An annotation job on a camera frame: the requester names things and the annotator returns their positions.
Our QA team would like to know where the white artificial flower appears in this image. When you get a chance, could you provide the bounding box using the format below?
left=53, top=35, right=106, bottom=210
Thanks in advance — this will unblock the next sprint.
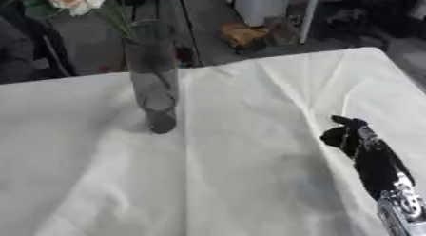
left=45, top=0, right=107, bottom=17

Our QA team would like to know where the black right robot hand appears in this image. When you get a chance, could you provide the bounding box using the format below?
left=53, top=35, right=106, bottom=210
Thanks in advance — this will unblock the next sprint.
left=318, top=114, right=418, bottom=200

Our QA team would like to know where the green grass sprig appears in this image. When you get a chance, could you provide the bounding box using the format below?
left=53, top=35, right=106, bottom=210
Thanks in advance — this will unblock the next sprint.
left=98, top=0, right=137, bottom=40

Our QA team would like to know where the white cabinet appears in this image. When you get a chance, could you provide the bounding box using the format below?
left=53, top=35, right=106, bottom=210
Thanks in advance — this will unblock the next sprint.
left=231, top=0, right=293, bottom=28

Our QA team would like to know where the black chair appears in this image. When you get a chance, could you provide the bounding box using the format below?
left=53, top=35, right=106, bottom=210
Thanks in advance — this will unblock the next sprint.
left=0, top=0, right=80, bottom=86

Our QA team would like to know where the grey glass cylinder vase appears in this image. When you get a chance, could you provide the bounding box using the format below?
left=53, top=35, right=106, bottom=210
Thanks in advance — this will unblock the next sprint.
left=121, top=20, right=182, bottom=135

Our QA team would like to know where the tan bag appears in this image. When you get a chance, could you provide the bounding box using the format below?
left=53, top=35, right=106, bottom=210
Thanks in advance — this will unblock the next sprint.
left=218, top=22, right=272, bottom=51

